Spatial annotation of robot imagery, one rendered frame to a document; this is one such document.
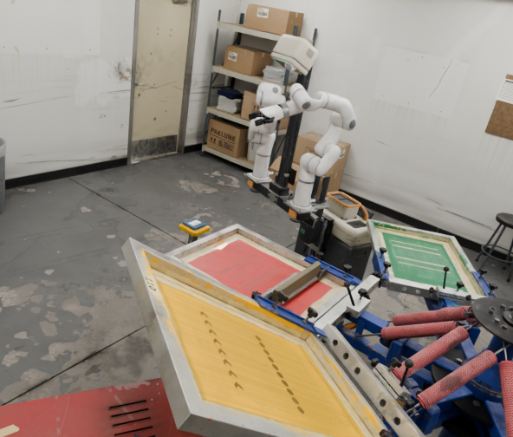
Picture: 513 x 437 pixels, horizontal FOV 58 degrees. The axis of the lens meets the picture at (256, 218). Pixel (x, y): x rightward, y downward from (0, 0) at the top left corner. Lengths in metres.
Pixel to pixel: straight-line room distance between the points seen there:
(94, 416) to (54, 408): 0.11
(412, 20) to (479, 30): 0.72
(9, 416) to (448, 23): 5.26
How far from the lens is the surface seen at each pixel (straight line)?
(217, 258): 2.37
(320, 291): 2.29
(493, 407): 1.96
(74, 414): 1.41
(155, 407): 1.42
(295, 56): 2.52
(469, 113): 5.63
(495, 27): 5.60
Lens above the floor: 2.16
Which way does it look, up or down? 25 degrees down
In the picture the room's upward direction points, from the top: 11 degrees clockwise
